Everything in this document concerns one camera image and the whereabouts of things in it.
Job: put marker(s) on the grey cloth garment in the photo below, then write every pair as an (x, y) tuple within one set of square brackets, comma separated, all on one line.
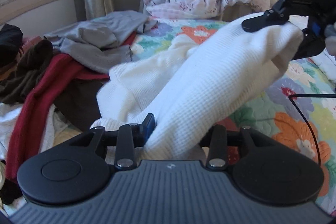
[(98, 44)]

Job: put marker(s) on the floral quilted bedspread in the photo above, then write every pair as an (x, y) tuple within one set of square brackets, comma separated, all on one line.
[(304, 124)]

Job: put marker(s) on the cream knit baby cardigan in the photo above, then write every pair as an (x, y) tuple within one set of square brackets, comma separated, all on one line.
[(189, 87)]

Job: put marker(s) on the dark brown garment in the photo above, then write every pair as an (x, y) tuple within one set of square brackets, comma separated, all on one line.
[(28, 73)]

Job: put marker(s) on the red garment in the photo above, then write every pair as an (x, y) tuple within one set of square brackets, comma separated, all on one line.
[(47, 98)]

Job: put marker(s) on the black garment on cushion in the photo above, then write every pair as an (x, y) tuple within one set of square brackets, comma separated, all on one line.
[(10, 41)]

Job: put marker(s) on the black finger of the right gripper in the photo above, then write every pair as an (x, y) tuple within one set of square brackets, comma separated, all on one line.
[(269, 18), (313, 39)]

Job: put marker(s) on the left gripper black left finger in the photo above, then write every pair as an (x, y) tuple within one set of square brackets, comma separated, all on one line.
[(82, 166)]

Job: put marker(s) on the pale printed cream garment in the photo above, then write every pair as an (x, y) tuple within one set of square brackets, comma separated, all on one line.
[(11, 195)]

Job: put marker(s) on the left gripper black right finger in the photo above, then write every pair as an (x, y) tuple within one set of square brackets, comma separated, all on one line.
[(263, 169)]

